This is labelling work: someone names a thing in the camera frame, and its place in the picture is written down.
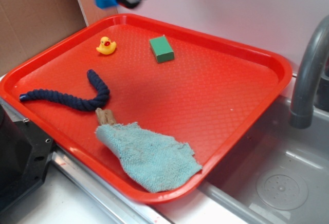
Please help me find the blue wooden block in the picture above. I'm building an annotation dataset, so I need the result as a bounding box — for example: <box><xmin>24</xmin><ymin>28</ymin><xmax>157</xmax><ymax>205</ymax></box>
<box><xmin>94</xmin><ymin>0</ymin><xmax>118</xmax><ymax>9</ymax></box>

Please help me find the green wooden block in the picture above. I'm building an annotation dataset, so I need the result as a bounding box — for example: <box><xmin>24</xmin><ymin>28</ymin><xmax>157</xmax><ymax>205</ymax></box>
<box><xmin>149</xmin><ymin>35</ymin><xmax>175</xmax><ymax>63</ymax></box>

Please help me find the yellow rubber duck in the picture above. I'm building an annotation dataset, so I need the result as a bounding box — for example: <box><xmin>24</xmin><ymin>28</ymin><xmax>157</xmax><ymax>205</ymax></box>
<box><xmin>96</xmin><ymin>36</ymin><xmax>117</xmax><ymax>55</ymax></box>

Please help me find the brown cardboard panel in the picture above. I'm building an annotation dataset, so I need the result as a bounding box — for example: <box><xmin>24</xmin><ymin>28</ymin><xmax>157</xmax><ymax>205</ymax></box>
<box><xmin>1</xmin><ymin>0</ymin><xmax>86</xmax><ymax>75</ymax></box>

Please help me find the brown wooden stick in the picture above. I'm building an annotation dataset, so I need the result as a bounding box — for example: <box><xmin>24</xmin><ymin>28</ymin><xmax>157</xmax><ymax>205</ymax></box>
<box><xmin>95</xmin><ymin>108</ymin><xmax>117</xmax><ymax>125</ymax></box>

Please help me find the red plastic tray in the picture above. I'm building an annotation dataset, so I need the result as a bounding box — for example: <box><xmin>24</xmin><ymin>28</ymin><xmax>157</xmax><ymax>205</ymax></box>
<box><xmin>1</xmin><ymin>14</ymin><xmax>292</xmax><ymax>204</ymax></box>

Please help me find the light blue towel cloth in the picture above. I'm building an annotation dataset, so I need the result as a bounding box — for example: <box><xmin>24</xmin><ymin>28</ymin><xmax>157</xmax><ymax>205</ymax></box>
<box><xmin>96</xmin><ymin>122</ymin><xmax>202</xmax><ymax>193</ymax></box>

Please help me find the grey toy faucet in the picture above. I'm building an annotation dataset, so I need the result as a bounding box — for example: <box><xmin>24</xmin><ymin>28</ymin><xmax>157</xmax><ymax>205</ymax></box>
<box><xmin>289</xmin><ymin>16</ymin><xmax>328</xmax><ymax>129</ymax></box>

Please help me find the grey plastic sink basin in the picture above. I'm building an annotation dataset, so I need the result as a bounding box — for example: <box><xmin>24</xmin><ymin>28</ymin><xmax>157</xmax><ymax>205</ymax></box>
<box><xmin>199</xmin><ymin>97</ymin><xmax>328</xmax><ymax>223</ymax></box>

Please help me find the dark blue twisted rope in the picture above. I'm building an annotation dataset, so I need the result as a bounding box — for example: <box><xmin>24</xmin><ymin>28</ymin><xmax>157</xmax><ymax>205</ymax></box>
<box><xmin>19</xmin><ymin>69</ymin><xmax>111</xmax><ymax>112</ymax></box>

